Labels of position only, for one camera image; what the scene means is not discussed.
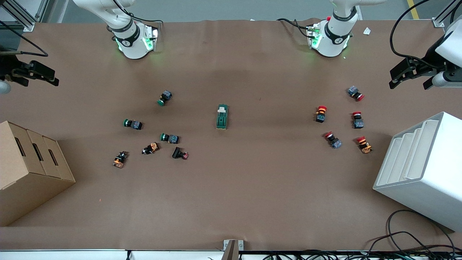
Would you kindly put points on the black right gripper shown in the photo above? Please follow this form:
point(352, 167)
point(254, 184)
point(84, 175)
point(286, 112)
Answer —
point(7, 67)

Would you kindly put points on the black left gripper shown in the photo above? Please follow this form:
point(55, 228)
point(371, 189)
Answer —
point(430, 60)

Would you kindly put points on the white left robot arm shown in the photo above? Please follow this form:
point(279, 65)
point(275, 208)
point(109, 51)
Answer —
point(330, 43)

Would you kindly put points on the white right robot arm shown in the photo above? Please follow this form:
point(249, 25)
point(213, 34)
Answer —
point(131, 47)

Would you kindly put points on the small white paper scrap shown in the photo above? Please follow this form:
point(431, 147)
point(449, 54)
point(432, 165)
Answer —
point(367, 31)

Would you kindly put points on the red mushroom button blue block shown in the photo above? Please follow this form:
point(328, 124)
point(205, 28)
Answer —
point(334, 141)
point(357, 122)
point(354, 92)

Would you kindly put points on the red mushroom button orange block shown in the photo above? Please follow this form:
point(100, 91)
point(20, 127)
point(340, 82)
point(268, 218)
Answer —
point(364, 145)
point(321, 115)

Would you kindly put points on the brown cardboard box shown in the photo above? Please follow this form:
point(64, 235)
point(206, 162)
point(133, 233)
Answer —
point(25, 187)

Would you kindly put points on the white stepped plastic rack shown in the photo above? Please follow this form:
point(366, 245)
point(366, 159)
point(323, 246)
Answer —
point(426, 187)

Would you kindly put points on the black button orange contact block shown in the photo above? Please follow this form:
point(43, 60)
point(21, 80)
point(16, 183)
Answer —
point(120, 159)
point(151, 148)

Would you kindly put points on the black block red button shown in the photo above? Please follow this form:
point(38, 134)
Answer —
point(178, 152)

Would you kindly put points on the brown paper table cover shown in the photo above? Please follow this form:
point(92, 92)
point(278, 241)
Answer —
point(252, 187)

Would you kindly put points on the aluminium frame profile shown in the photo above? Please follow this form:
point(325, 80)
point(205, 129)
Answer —
point(443, 18)
point(21, 16)

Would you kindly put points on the green push button switch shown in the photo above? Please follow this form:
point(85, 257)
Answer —
point(165, 97)
point(170, 138)
point(133, 124)

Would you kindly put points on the metal table edge bracket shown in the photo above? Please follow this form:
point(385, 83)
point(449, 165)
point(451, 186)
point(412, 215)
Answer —
point(232, 249)

